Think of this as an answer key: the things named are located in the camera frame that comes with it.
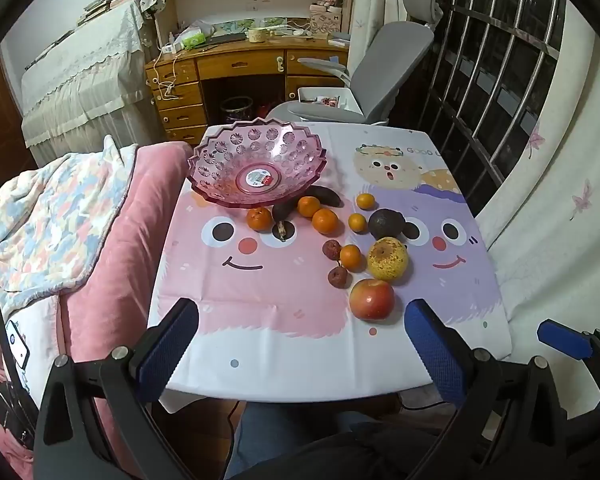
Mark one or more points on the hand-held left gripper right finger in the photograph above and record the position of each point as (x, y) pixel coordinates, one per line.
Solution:
(435, 355)

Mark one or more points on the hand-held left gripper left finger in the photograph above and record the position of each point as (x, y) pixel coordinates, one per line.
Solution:
(167, 355)

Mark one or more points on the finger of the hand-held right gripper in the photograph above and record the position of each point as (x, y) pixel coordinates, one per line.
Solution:
(562, 338)

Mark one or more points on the red apple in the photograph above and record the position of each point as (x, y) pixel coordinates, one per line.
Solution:
(372, 299)

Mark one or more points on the yellow pear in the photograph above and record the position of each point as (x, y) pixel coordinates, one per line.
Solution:
(387, 258)

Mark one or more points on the dark avocado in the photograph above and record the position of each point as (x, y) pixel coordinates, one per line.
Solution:
(386, 223)

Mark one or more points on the small orange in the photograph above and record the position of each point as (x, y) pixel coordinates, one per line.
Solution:
(350, 256)
(357, 222)
(365, 201)

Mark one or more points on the large orange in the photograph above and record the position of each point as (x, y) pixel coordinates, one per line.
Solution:
(325, 221)
(308, 206)
(259, 219)

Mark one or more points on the pink plastic fruit bowl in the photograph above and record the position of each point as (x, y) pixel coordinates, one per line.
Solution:
(220, 170)

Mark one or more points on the cartoon printed tablecloth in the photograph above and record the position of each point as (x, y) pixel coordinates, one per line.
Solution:
(260, 330)

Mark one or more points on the white butterfly curtain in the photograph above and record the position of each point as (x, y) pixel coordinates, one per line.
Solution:
(545, 220)

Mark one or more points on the pink plush blanket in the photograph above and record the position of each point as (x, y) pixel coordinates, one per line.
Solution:
(130, 240)

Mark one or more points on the wrinkled small red fruit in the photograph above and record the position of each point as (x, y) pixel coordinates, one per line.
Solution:
(332, 249)
(338, 276)

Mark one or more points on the person's leg in jeans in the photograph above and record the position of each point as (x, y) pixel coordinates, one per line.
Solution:
(280, 435)

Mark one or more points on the pastel patchwork blanket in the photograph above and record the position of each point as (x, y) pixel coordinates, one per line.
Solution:
(45, 220)

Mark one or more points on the dark trash bin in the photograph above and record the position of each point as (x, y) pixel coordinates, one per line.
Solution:
(236, 110)

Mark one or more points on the window security grille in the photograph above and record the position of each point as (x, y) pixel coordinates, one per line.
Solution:
(480, 85)

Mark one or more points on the white storage box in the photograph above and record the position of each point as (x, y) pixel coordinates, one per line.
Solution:
(310, 94)

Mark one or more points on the white lace dust cover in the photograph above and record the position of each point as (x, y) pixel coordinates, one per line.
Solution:
(80, 75)

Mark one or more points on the wooden desk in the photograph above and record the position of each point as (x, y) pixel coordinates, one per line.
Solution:
(235, 65)

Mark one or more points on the grey office chair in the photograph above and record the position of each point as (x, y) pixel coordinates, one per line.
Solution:
(390, 60)

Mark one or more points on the white power strip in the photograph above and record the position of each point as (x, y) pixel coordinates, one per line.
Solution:
(169, 49)

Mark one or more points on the green tissue pack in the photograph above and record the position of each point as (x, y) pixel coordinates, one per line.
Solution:
(192, 39)

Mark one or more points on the cream cup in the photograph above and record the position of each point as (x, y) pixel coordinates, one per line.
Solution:
(256, 35)

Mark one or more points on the printed cardboard box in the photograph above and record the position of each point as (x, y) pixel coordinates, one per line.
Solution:
(325, 22)

